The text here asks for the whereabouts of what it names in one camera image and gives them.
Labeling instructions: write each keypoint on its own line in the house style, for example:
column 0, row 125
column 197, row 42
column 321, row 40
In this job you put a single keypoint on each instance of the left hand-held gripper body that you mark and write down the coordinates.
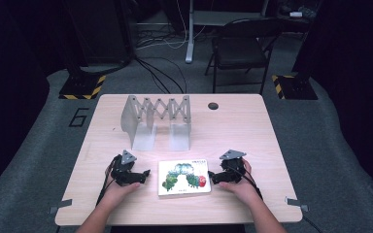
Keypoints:
column 125, row 170

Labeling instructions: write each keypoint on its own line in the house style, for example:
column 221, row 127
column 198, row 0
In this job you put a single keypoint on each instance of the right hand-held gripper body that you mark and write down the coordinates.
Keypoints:
column 232, row 168

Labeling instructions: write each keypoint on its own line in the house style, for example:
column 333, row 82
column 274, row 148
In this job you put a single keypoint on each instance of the white caterpillar picture book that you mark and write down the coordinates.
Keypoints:
column 184, row 177

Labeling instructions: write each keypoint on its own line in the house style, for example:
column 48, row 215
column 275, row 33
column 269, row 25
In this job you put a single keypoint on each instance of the person's left hand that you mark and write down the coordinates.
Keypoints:
column 118, row 192

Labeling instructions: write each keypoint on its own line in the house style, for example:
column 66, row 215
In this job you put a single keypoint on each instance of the person's right hand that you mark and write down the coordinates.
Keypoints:
column 243, row 191

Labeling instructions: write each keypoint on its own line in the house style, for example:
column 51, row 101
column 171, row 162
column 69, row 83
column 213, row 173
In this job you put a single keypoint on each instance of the grey expandable metal book rack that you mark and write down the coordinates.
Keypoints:
column 155, row 119

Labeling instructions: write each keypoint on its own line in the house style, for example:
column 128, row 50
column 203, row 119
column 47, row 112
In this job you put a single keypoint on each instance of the dark round table grommet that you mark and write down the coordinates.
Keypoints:
column 213, row 106

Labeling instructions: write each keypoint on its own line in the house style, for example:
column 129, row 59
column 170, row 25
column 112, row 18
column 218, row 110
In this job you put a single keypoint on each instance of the black yellow striped stand base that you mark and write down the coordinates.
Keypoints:
column 294, row 87
column 82, row 87

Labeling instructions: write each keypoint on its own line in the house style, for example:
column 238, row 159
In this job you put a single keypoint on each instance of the black folding chair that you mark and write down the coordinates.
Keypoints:
column 239, row 51

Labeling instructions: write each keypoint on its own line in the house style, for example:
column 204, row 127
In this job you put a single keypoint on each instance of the white desk leg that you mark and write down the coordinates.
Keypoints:
column 190, row 39

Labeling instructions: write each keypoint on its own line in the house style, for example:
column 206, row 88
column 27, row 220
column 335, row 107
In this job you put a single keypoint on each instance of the black cabinet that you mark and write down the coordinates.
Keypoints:
column 100, row 32

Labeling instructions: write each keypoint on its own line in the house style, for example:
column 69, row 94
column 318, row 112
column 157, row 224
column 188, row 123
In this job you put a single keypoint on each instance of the grey desk top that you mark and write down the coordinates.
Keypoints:
column 226, row 17

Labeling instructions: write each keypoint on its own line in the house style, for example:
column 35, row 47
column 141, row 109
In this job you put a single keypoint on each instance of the small white device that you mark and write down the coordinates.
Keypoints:
column 296, row 14

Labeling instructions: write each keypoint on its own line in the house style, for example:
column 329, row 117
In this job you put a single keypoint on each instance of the grey metal table bracket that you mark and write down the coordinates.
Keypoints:
column 296, row 204
column 60, row 205

